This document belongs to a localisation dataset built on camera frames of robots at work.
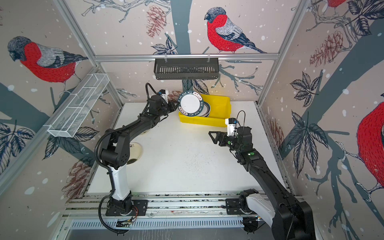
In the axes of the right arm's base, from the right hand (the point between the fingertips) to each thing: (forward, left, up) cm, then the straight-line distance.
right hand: (214, 131), depth 79 cm
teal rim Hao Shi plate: (+24, +15, -3) cm, 28 cm away
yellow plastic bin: (+28, -6, -18) cm, 34 cm away
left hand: (+22, +20, +3) cm, 30 cm away
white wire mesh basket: (-3, +72, +11) cm, 73 cm away
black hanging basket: (+50, +20, +8) cm, 54 cm away
